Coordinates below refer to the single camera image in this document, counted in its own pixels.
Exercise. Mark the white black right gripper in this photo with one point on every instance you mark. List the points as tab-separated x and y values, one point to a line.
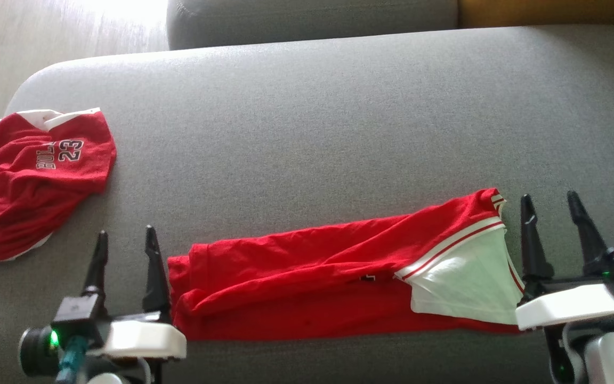
563	306

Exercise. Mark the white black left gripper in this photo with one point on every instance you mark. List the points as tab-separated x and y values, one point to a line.
142	338

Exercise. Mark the red shorts with 23 print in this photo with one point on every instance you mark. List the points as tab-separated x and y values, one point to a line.
30	202

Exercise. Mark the red Bulls jersey white trim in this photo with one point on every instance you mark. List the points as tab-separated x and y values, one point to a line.
285	277

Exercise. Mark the large grey sofa ottoman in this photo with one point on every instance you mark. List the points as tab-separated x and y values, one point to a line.
307	133

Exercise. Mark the yellow sofa back cushion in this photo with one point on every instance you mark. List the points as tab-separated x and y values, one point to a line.
541	10

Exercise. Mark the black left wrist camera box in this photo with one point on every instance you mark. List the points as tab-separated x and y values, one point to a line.
80	314

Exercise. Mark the teal left camera connector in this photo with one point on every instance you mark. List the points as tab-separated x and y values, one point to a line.
75	357

